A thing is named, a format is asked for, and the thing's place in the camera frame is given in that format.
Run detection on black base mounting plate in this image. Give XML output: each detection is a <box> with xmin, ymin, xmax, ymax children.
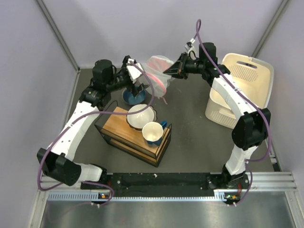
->
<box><xmin>80</xmin><ymin>172</ymin><xmax>252</xmax><ymax>198</ymax></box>

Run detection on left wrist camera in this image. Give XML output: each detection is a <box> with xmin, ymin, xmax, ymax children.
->
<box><xmin>126</xmin><ymin>58</ymin><xmax>143</xmax><ymax>84</ymax></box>

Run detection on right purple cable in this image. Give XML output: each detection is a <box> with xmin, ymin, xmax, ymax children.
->
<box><xmin>194</xmin><ymin>19</ymin><xmax>273</xmax><ymax>206</ymax></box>

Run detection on blue ceramic bowl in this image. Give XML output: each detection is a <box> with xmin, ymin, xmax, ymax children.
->
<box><xmin>122</xmin><ymin>89</ymin><xmax>146</xmax><ymax>105</ymax></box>

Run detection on wooden wire-frame shelf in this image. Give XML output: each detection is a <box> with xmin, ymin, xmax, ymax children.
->
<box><xmin>95</xmin><ymin>114</ymin><xmax>172</xmax><ymax>167</ymax></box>

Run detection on white and blue cup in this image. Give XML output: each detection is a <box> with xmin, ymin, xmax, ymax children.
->
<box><xmin>142</xmin><ymin>121</ymin><xmax>167</xmax><ymax>146</ymax></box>

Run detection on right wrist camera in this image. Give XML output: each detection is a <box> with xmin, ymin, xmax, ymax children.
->
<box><xmin>184</xmin><ymin>38</ymin><xmax>197</xmax><ymax>53</ymax></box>

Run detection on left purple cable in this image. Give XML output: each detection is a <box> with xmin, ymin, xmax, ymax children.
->
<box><xmin>38</xmin><ymin>62</ymin><xmax>157</xmax><ymax>207</ymax></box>

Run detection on cream plastic laundry basket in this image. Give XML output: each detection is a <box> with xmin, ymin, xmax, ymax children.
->
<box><xmin>205</xmin><ymin>53</ymin><xmax>274</xmax><ymax>129</ymax></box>

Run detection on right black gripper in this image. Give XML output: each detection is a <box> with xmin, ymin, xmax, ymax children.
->
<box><xmin>163</xmin><ymin>52</ymin><xmax>205</xmax><ymax>80</ymax></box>

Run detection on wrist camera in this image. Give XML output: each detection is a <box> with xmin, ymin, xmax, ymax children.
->
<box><xmin>184</xmin><ymin>38</ymin><xmax>197</xmax><ymax>53</ymax></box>
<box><xmin>126</xmin><ymin>58</ymin><xmax>143</xmax><ymax>84</ymax></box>

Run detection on grey slotted cable duct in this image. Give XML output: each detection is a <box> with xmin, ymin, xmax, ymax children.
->
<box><xmin>48</xmin><ymin>191</ymin><xmax>228</xmax><ymax>202</ymax></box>

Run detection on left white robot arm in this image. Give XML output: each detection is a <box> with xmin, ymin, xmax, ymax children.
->
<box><xmin>37</xmin><ymin>56</ymin><xmax>148</xmax><ymax>191</ymax></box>

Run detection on white scalloped bowl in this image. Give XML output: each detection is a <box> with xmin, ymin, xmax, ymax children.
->
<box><xmin>126</xmin><ymin>106</ymin><xmax>157</xmax><ymax>130</ymax></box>

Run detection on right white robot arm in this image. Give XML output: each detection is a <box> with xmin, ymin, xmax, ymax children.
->
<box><xmin>164</xmin><ymin>39</ymin><xmax>271</xmax><ymax>188</ymax></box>

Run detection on white mesh laundry bag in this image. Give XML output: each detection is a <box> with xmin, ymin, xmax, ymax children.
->
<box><xmin>140</xmin><ymin>55</ymin><xmax>174</xmax><ymax>104</ymax></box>

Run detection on purple cable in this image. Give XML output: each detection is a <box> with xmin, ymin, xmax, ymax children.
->
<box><xmin>194</xmin><ymin>19</ymin><xmax>273</xmax><ymax>206</ymax></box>
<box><xmin>38</xmin><ymin>62</ymin><xmax>157</xmax><ymax>207</ymax></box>

